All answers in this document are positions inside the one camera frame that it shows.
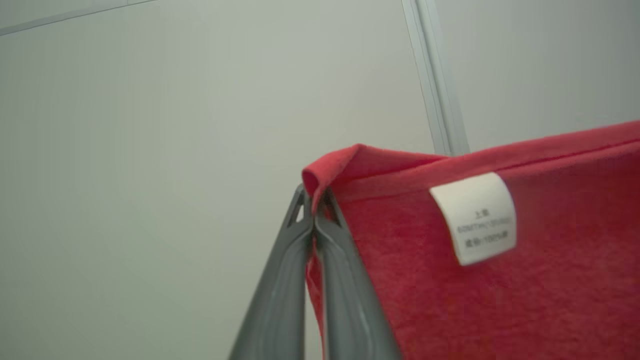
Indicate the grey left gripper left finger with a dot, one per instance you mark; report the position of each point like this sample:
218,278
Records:
285,290

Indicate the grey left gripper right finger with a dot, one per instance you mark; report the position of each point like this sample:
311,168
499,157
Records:
345,310

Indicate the red shorts white side stripe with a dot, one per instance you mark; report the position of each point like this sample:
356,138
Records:
550,300

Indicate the light grey metal post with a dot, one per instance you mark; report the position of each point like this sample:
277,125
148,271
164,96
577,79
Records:
432,75

